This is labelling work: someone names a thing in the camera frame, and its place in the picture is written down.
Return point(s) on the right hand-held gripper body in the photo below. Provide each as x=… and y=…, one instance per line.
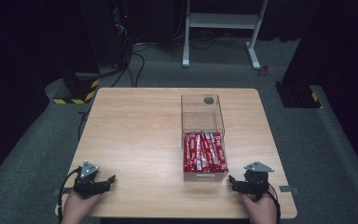
x=256, y=179

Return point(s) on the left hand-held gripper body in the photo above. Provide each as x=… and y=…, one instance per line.
x=87, y=182

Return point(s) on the person's left hand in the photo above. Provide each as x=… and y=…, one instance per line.
x=78, y=207

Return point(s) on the person's right hand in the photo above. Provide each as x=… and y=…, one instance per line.
x=261, y=209

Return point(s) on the clear acrylic drawer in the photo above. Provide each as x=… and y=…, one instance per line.
x=205, y=176

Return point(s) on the pile of red stick packets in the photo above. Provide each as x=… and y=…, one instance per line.
x=203, y=152

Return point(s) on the clear acrylic drawer case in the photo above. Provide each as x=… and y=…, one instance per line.
x=199, y=115

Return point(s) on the small red floor object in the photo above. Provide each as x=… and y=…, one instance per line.
x=263, y=70

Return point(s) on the dark equipment rack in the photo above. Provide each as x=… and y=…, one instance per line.
x=122, y=31

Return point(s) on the grey metal table bracket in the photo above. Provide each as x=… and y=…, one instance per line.
x=57, y=191
x=289, y=188

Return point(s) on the black post with striped base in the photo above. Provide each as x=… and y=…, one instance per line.
x=79, y=87

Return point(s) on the black post with square base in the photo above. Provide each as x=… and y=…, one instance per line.
x=298, y=93

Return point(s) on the white metal stand frame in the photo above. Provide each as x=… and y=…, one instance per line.
x=222, y=21

